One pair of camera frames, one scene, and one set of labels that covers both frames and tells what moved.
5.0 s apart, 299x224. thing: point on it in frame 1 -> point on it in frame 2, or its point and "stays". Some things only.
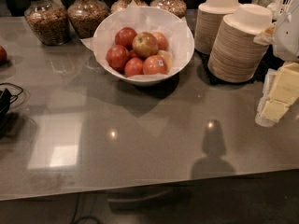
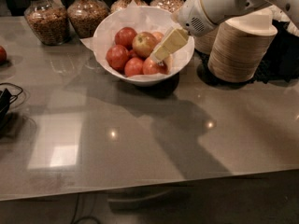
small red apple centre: (134, 53) stays
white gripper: (288, 42) -> (192, 16)
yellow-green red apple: (145, 45) stays
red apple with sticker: (153, 64) stays
